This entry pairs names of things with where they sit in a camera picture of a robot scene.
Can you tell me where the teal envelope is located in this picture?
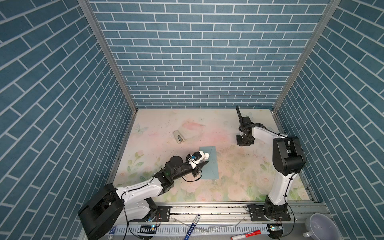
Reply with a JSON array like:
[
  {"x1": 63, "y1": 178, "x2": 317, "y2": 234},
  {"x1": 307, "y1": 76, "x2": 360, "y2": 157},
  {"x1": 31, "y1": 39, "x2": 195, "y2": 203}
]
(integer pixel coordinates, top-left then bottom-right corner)
[{"x1": 200, "y1": 147, "x2": 219, "y2": 180}]

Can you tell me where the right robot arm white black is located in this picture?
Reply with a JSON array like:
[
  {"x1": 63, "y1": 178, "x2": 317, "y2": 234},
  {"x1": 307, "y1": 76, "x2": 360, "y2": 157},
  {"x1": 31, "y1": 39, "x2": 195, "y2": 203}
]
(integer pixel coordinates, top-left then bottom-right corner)
[{"x1": 237, "y1": 109, "x2": 307, "y2": 221}]

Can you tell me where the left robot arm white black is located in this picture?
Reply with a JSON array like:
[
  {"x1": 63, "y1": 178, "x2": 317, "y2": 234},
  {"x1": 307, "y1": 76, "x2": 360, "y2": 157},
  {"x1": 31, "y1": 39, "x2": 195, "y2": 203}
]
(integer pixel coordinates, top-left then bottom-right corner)
[{"x1": 78, "y1": 151, "x2": 210, "y2": 240}]

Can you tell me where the blue marker pen centre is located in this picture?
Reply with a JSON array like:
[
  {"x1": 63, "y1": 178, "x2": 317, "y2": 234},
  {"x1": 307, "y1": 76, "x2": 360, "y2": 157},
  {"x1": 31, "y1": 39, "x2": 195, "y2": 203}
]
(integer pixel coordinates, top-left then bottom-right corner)
[{"x1": 184, "y1": 215, "x2": 201, "y2": 240}]

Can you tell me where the red marker pen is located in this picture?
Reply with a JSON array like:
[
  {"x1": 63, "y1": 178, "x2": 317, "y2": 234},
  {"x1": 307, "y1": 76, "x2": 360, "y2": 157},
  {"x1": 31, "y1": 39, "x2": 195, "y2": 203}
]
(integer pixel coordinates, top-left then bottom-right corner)
[{"x1": 231, "y1": 230, "x2": 261, "y2": 240}]

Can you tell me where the white cup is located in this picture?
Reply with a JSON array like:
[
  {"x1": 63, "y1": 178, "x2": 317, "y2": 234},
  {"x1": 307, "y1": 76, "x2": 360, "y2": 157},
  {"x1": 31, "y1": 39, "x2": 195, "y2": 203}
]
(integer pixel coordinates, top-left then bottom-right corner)
[{"x1": 303, "y1": 213, "x2": 340, "y2": 240}]

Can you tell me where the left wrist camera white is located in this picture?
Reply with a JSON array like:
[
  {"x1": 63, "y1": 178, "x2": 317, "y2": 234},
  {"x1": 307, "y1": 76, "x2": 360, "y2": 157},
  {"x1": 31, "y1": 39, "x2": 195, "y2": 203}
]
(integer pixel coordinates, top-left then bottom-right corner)
[{"x1": 187, "y1": 151, "x2": 205, "y2": 169}]

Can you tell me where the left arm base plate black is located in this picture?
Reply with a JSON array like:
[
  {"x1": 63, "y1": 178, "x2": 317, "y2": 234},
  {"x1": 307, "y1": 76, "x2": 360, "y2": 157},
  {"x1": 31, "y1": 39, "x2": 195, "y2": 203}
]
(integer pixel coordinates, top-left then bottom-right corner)
[{"x1": 130, "y1": 205, "x2": 171, "y2": 223}]

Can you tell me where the white slotted cable duct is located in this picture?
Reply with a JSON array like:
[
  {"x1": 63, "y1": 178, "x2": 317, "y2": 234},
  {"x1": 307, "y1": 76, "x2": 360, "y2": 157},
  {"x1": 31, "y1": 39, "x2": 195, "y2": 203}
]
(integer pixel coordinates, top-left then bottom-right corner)
[{"x1": 114, "y1": 224, "x2": 269, "y2": 237}]

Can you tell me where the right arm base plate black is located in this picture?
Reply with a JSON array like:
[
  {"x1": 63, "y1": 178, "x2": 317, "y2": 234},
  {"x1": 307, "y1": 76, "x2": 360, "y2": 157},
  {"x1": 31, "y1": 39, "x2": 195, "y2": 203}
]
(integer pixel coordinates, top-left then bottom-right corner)
[{"x1": 246, "y1": 204, "x2": 291, "y2": 222}]

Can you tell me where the aluminium mounting rail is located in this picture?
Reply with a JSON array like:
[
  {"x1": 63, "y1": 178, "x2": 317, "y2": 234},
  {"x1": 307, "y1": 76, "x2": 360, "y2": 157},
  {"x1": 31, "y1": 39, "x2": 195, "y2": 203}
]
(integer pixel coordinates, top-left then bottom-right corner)
[{"x1": 158, "y1": 201, "x2": 331, "y2": 225}]

